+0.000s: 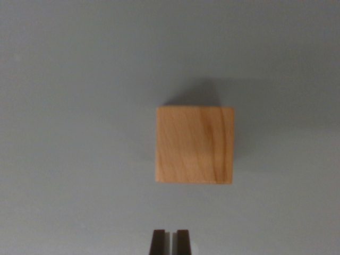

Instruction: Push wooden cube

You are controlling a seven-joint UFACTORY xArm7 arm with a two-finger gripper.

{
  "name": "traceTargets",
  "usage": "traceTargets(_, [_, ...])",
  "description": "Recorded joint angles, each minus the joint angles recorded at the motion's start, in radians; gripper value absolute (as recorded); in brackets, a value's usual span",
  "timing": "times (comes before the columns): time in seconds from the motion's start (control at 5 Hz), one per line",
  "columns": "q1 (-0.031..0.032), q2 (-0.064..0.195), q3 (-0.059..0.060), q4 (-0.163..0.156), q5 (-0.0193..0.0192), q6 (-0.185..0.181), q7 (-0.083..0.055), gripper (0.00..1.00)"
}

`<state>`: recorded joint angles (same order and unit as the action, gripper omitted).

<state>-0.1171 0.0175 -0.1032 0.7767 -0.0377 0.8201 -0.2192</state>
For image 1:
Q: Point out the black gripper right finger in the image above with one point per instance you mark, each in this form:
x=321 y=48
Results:
x=183 y=244

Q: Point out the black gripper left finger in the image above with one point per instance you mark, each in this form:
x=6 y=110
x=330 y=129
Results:
x=159 y=244

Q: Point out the wooden cube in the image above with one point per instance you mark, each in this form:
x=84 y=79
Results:
x=195 y=144

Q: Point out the grey plastic tray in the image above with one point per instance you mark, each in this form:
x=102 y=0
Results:
x=66 y=119

